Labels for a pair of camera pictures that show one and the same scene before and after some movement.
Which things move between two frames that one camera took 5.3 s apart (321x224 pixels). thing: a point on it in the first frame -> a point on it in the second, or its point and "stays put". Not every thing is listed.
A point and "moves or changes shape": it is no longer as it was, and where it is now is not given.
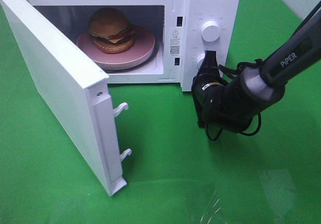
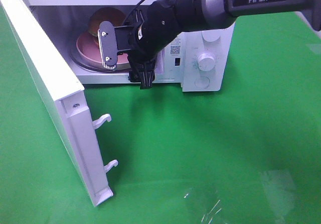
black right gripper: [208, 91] -> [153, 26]
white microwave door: [80, 91] moves or changes shape
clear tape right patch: [280, 189] stays put
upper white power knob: [210, 31] stays put
